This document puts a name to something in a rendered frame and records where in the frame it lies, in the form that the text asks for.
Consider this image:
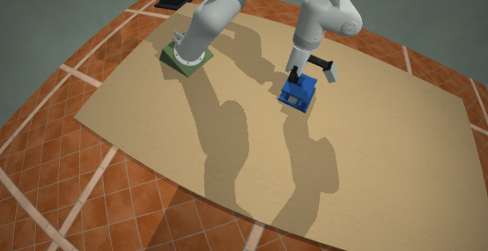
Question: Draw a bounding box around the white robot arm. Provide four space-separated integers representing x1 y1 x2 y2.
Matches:
172 0 362 83

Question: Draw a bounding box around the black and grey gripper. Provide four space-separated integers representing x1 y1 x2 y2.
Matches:
285 38 316 84

